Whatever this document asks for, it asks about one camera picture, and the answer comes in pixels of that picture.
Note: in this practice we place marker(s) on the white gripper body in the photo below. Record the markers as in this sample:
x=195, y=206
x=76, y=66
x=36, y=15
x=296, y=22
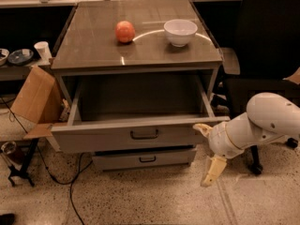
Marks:
x=219, y=140

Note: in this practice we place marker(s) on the dark blue plate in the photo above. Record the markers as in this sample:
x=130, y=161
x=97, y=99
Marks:
x=20, y=57

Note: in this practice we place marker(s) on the grey top drawer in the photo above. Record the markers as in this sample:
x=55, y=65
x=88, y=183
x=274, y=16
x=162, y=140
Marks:
x=106, y=108

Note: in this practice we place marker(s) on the white bowl at left edge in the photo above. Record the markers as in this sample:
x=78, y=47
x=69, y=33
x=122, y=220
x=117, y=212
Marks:
x=4, y=53

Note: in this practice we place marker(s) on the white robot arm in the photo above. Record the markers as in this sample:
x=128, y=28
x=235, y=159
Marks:
x=268, y=117

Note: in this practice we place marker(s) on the grey cabinet with glossy top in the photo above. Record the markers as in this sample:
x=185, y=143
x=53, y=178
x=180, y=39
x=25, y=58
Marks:
x=90, y=47

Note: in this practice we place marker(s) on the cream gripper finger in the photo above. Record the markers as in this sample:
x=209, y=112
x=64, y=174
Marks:
x=214, y=167
x=203, y=128

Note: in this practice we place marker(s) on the black metal stand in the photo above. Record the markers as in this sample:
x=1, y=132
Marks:
x=17, y=160

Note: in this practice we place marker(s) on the brown cardboard box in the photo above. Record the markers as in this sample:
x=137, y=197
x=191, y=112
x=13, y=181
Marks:
x=40, y=102

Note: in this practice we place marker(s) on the black office chair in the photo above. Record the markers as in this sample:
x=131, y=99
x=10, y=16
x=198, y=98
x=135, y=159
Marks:
x=264, y=54

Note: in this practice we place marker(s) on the black drawer handle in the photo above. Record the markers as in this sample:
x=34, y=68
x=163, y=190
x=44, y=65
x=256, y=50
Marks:
x=143, y=136

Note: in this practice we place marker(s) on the white paper cup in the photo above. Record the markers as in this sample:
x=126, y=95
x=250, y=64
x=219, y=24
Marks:
x=43, y=50

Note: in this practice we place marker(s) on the grey bottom drawer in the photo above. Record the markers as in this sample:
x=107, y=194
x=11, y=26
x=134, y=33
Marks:
x=145, y=158

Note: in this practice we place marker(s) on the red apple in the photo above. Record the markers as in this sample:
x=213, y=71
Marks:
x=124, y=32

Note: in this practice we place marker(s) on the grey drawer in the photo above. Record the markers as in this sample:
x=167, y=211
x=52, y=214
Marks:
x=145, y=158
x=106, y=108

